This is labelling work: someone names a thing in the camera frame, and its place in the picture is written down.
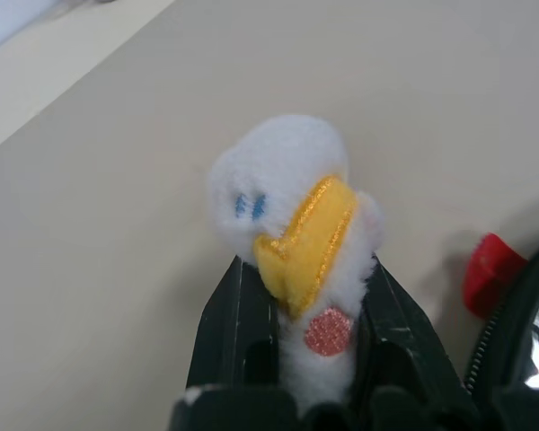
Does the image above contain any white plush duck keychain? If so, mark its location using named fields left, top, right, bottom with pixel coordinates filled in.
left=206, top=114, right=387, bottom=409

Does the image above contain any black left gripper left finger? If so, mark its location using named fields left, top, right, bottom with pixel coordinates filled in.
left=184, top=253, right=283, bottom=391

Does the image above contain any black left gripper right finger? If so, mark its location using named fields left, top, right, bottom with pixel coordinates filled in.
left=358, top=253, right=477, bottom=406

